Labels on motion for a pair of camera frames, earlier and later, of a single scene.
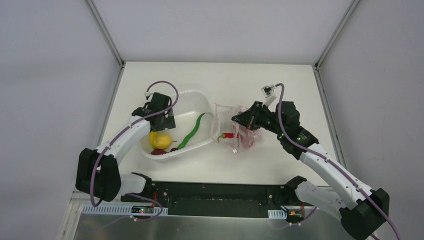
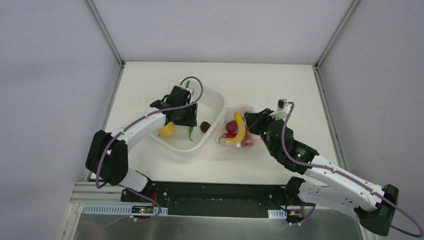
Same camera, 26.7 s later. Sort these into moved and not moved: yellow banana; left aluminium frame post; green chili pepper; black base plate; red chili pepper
Moved: yellow banana; green chili pepper
Not moved: left aluminium frame post; red chili pepper; black base plate
